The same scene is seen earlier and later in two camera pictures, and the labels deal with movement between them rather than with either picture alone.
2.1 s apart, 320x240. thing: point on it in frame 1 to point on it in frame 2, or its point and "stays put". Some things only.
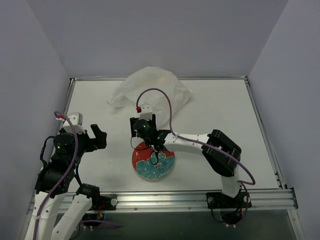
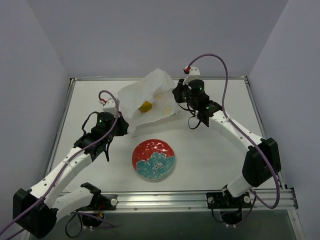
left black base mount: [100, 202] stays put
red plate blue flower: [144, 162] stays put
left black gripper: [88, 141] to [123, 126]
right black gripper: [143, 120] to [178, 91]
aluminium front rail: [275, 199] stays put
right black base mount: [231, 207] stays put
